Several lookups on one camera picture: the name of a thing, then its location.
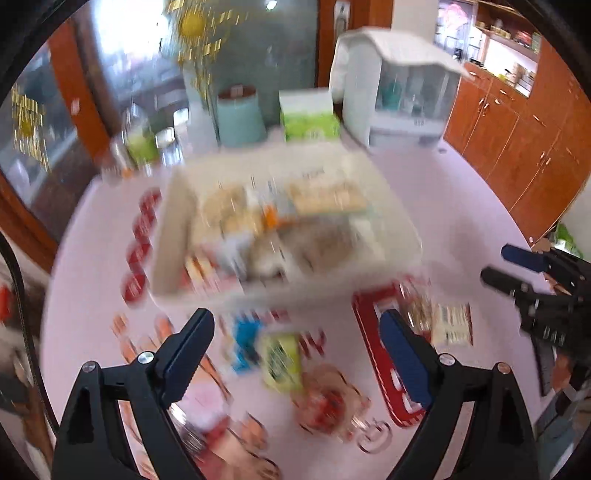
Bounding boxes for metal drink can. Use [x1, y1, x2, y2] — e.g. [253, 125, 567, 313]
[111, 138, 132, 178]

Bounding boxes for black cable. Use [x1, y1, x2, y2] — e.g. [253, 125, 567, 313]
[0, 233, 47, 393]

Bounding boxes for wooden framed glass door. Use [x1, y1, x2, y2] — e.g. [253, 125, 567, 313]
[92, 0, 393, 121]
[0, 14, 185, 273]

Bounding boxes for long wafer packet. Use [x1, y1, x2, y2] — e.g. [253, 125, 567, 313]
[291, 181, 368, 215]

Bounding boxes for black flat phone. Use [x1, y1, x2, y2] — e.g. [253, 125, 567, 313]
[533, 339, 555, 395]

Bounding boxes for gold door ornament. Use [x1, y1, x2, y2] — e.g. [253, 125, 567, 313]
[11, 88, 49, 162]
[168, 0, 241, 65]

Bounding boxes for wooden cabinets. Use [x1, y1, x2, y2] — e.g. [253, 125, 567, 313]
[443, 37, 591, 241]

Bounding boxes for clear rice cracker packet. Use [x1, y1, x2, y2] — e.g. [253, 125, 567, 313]
[201, 185, 250, 236]

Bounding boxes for teal canister brown lid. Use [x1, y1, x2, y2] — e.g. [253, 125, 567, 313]
[217, 88, 269, 146]

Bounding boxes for orange puffed rice packet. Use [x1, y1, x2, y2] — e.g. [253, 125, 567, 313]
[259, 203, 296, 232]

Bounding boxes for green tissue pack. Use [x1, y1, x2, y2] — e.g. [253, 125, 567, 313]
[279, 90, 340, 141]

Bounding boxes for blue and white snack packet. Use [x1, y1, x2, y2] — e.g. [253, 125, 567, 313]
[231, 318, 262, 372]

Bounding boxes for small white brown snack packet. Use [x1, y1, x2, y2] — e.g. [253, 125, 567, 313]
[431, 302, 474, 347]

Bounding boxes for clear red snack packet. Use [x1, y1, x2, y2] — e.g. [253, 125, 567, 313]
[399, 281, 435, 333]

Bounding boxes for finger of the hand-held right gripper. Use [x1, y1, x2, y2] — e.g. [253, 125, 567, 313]
[480, 268, 536, 305]
[501, 246, 550, 273]

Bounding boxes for small glass jar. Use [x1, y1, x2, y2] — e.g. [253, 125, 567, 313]
[157, 127, 181, 164]

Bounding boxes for white cup cabinet appliance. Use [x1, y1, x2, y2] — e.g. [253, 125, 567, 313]
[330, 28, 472, 148]

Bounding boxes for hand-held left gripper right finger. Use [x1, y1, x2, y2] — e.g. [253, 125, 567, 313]
[379, 309, 539, 480]

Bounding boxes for bread picture snack packet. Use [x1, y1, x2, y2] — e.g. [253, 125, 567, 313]
[295, 364, 370, 435]

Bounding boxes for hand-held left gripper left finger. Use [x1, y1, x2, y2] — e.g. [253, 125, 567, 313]
[51, 308, 215, 480]

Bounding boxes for green snack packet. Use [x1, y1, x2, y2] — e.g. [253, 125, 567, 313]
[261, 335, 303, 393]

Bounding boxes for clear beige biscuit packet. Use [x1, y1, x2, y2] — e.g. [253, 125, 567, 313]
[277, 217, 365, 273]

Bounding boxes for person's right forearm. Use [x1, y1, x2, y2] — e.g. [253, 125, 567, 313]
[554, 357, 591, 416]

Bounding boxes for white squeeze bottle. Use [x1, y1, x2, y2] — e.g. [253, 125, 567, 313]
[185, 65, 218, 148]

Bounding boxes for green label oil bottle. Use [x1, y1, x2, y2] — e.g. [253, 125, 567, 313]
[124, 104, 160, 171]

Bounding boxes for white plastic tray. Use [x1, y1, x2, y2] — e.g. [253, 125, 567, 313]
[150, 141, 423, 310]

